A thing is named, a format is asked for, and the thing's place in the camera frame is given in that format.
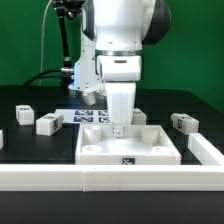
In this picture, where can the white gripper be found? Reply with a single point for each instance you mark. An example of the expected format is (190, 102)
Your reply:
(120, 74)

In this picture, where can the white square tabletop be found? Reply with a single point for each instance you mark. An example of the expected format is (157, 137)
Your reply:
(139, 145)

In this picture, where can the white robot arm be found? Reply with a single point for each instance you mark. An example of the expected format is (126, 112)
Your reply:
(113, 33)

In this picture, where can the sheet with fiducial tags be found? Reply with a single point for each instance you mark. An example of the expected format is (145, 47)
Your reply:
(78, 116)

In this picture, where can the white front fence wall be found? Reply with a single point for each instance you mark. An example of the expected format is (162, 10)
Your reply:
(84, 178)

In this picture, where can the white fence wall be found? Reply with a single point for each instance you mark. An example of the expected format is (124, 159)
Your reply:
(204, 151)
(84, 178)

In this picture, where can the white right fence wall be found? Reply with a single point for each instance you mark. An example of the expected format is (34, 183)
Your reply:
(204, 151)

